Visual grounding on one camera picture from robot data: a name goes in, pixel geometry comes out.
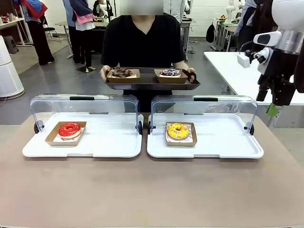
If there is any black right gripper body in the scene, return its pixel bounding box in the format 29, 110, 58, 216
257, 53, 297, 107

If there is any dark purple sprinkled donut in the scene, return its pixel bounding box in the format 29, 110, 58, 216
159, 68, 181, 78

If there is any dark brown serving tray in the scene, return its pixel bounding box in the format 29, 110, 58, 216
104, 67, 201, 91

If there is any chocolate glazed donut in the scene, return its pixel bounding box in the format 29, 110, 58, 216
111, 67, 133, 78
105, 68, 141, 84

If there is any person's left forearm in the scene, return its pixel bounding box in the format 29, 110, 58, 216
171, 60, 191, 71

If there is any person in dark long coat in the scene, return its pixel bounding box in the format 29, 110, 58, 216
234, 0, 274, 52

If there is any yellow sprinkled donut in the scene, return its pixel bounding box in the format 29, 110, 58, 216
167, 123, 190, 141
165, 122, 198, 148

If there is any person in black shirt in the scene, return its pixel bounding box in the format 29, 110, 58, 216
100, 11, 187, 113

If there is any person in pink top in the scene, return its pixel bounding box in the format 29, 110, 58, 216
72, 0, 97, 71

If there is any red glazed donut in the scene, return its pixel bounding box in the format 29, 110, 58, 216
45, 121, 87, 147
58, 122, 82, 140

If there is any person in light blue shirt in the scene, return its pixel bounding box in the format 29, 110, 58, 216
62, 0, 82, 64

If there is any person in red blue jacket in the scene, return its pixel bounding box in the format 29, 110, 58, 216
13, 0, 56, 67

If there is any person's left hand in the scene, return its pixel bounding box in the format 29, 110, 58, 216
186, 67, 198, 83

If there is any person's right hand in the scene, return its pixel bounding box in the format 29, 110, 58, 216
99, 65, 115, 83

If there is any white rectangular table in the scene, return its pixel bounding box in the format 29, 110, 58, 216
203, 51, 304, 128

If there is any white display tray base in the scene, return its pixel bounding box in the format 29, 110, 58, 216
22, 113, 144, 159
146, 113, 265, 159

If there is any black hanging backpack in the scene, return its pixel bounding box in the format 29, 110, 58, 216
205, 22, 216, 44

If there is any clear plastic display cover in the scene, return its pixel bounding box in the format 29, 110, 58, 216
148, 95, 258, 136
30, 94, 143, 136

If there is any white printed paper liner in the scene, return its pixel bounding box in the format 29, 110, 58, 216
166, 124, 194, 144
52, 133, 82, 143

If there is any grey background work table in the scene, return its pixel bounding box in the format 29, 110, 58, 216
55, 20, 112, 60

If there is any white air purifier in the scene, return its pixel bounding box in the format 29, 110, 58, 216
0, 35, 25, 98

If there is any black braided cable sleeve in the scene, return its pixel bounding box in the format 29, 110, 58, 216
293, 54, 304, 95

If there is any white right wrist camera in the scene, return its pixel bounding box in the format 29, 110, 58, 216
237, 48, 266, 69

